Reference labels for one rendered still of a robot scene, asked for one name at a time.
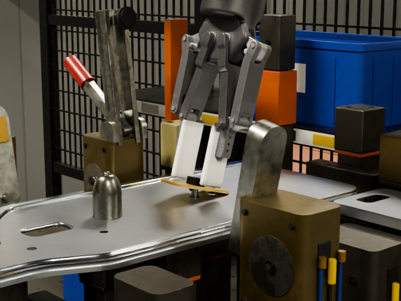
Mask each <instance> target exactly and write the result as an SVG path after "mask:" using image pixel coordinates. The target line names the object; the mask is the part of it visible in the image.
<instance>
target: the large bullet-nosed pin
mask: <svg viewBox="0 0 401 301"><path fill-rule="evenodd" d="M92 206H93V218H95V219H100V220H113V219H118V218H121V217H122V189H121V184H120V182H119V179H118V178H117V177H116V176H115V175H114V174H112V173H110V172H109V171H105V172H104V173H103V174H100V175H99V176H98V177H97V178H96V180H95V182H94V186H93V190H92Z"/></svg>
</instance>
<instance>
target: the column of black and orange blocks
mask: <svg viewBox="0 0 401 301"><path fill-rule="evenodd" d="M295 30H296V15H293V14H264V15H263V21H262V23H261V24H260V25H259V42H261V43H263V44H266V45H269V46H271V48H272V51H271V53H270V55H269V57H268V59H267V61H266V63H265V65H264V70H263V75H262V79H261V84H260V89H259V93H258V98H257V103H256V117H255V121H256V122H257V121H259V120H261V119H265V120H268V121H270V122H272V123H274V124H276V125H278V126H280V127H282V128H284V129H285V131H286V134H287V140H286V147H285V153H284V157H283V163H282V169H286V170H291V171H292V168H293V139H294V125H293V124H295V123H296V110H297V70H293V69H295Z"/></svg>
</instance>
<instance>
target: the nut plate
mask: <svg viewBox="0 0 401 301"><path fill-rule="evenodd" d="M200 180H201V178H199V177H193V176H187V181H186V182H179V181H175V180H167V179H161V180H160V181H161V182H164V183H168V184H170V185H174V186H179V187H182V188H190V189H199V190H203V191H211V192H219V193H224V194H229V191H226V190H223V189H219V188H212V187H209V186H202V185H200Z"/></svg>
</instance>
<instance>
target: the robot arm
mask: <svg viewBox="0 0 401 301"><path fill-rule="evenodd" d="M266 1H267V0H202V2H201V6H200V11H201V13H202V14H203V15H204V18H205V19H204V22H203V25H202V26H201V28H200V30H199V33H197V34H195V35H193V36H190V35H187V34H185V35H183V37H182V55H181V60H180V66H179V70H178V75H177V80H176V84H175V90H174V95H173V98H172V104H171V113H174V114H176V115H177V116H178V117H179V120H180V127H179V131H178V136H177V141H176V145H177V150H176V154H175V159H174V164H173V168H172V173H171V175H172V177H176V178H181V179H187V176H193V173H194V170H195V164H196V159H197V155H198V150H199V145H200V141H201V136H202V131H203V122H204V121H202V120H201V119H200V118H201V115H202V112H203V110H204V107H205V105H206V102H207V100H208V97H209V94H210V92H211V89H212V86H213V84H214V81H215V78H216V76H217V74H218V73H220V95H219V108H218V122H217V123H213V125H214V126H212V128H211V133H210V137H209V142H208V147H207V151H206V156H205V161H204V165H203V170H202V175H201V179H200V185H202V186H209V187H213V188H221V186H222V182H223V177H224V172H225V168H226V163H227V159H229V158H230V156H231V153H232V148H233V147H232V146H233V142H234V139H235V134H236V132H237V131H239V130H241V129H243V128H246V129H249V128H250V127H251V125H252V120H253V117H254V112H255V107H256V103H257V98H258V93H259V89H260V84H261V79H262V75H263V70H264V65H265V63H266V61H267V59H268V57H269V55H270V53H271V51H272V48H271V46H269V45H266V44H263V43H261V42H259V41H258V40H256V33H255V27H256V26H259V25H260V24H261V23H262V21H263V15H264V10H265V7H266ZM181 104H182V105H181ZM192 110H193V111H192ZM241 116H243V117H241ZM229 117H230V118H229Z"/></svg>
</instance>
